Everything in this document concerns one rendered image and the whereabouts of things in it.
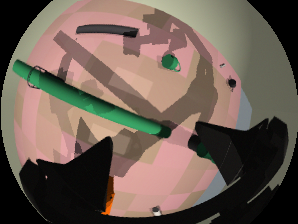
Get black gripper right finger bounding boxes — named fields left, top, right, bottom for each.
left=196, top=117, right=269, bottom=185

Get white cylindrical tube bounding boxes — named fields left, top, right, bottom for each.
left=152, top=208, right=161, bottom=216

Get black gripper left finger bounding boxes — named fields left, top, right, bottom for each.
left=36, top=136, right=113, bottom=212

